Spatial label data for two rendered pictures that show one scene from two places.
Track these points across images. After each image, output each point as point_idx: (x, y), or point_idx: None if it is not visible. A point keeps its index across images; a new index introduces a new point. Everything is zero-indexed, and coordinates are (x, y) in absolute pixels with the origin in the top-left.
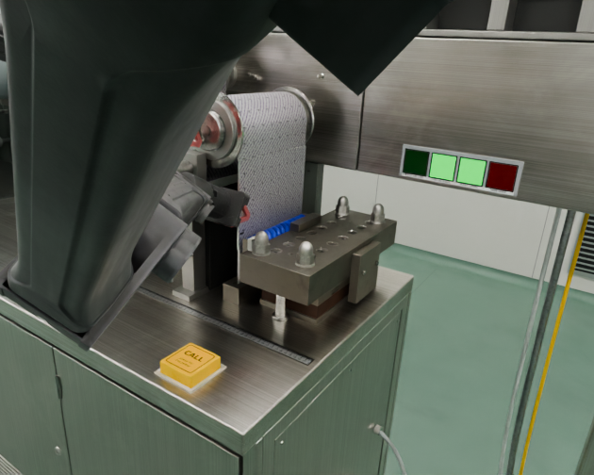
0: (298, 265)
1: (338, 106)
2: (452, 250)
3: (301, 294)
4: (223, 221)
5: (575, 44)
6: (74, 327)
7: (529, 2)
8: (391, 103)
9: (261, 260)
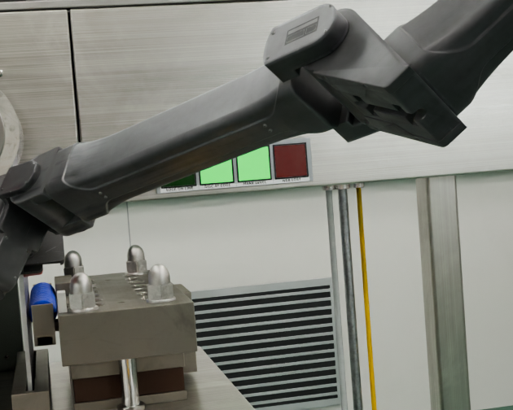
0: (159, 300)
1: (34, 114)
2: None
3: (184, 337)
4: (41, 259)
5: (324, 1)
6: (466, 101)
7: None
8: (122, 95)
9: (103, 311)
